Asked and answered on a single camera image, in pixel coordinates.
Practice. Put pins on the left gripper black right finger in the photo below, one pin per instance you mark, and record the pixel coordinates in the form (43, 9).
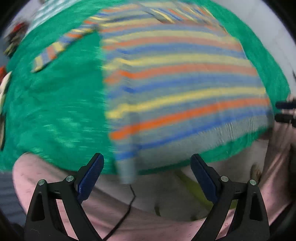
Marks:
(238, 211)

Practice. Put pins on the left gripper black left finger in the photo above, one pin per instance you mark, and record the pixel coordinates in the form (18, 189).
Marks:
(44, 220)

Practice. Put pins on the striped knit sweater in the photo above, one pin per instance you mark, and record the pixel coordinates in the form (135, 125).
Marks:
(176, 82)

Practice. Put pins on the pile of clothes on bed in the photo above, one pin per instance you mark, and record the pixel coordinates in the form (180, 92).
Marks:
(15, 37)

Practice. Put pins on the pink patterned trousers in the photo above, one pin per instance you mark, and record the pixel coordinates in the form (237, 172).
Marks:
(105, 211)

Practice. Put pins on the green bed blanket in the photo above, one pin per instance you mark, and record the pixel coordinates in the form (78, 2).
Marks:
(58, 113)

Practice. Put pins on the orange folded cloth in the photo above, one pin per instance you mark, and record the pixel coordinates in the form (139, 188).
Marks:
(2, 72)

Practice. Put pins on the checked teal bed sheet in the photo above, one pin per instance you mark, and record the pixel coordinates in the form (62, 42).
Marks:
(48, 10)

